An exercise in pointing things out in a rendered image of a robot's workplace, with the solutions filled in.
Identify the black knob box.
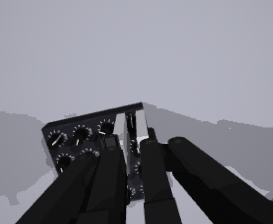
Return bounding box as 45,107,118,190
41,102,144,205

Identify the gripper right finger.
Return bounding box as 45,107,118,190
136,110,273,224

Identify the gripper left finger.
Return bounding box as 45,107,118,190
15,113,130,224

